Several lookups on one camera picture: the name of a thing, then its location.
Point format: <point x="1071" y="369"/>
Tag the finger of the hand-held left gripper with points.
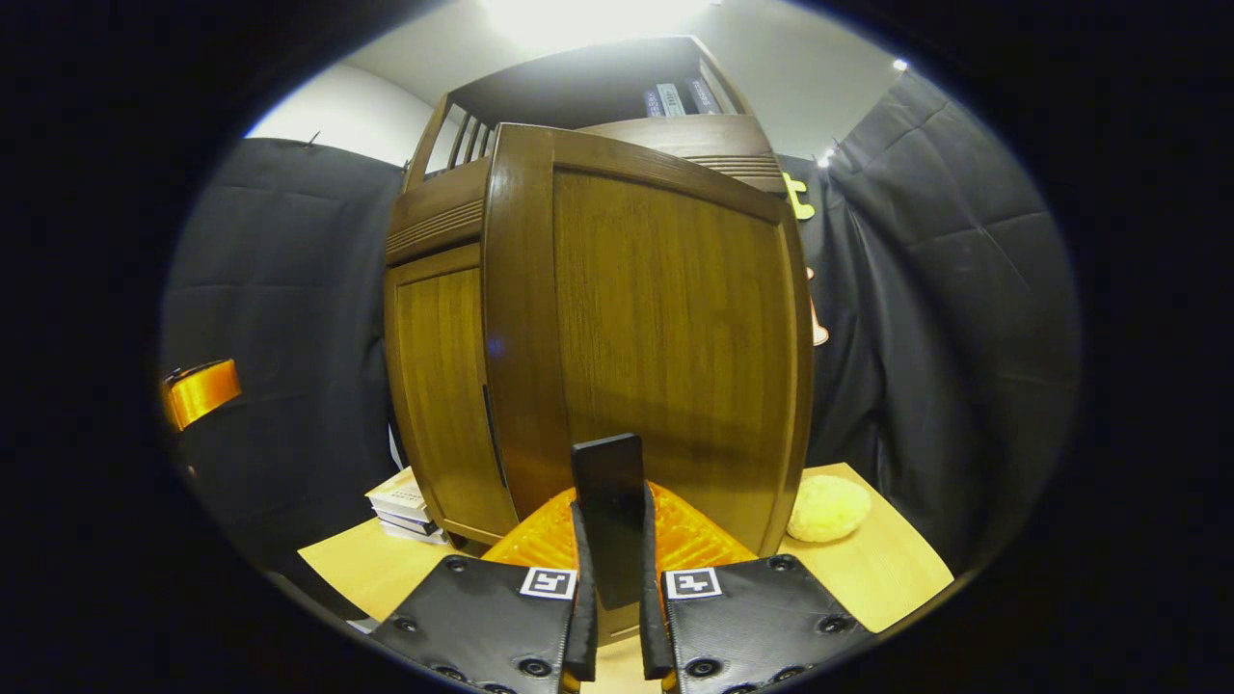
<point x="202" y="390"/>

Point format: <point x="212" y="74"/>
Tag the wooden cabinet drawer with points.
<point x="439" y="193"/>

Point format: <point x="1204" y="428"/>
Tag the blue-grey book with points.
<point x="653" y="104"/>

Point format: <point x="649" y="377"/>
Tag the wooden cabinet door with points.
<point x="439" y="386"/>
<point x="675" y="318"/>

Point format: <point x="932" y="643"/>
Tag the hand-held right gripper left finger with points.
<point x="581" y="636"/>

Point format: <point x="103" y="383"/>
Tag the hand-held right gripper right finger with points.
<point x="654" y="636"/>

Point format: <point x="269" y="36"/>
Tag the yellow fluffy ball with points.
<point x="829" y="509"/>

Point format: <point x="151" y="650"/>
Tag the stack of thin books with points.
<point x="400" y="496"/>

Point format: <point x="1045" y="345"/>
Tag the wooden double-door shoe cabinet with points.
<point x="578" y="87"/>

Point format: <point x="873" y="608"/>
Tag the black backdrop cloth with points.
<point x="964" y="337"/>

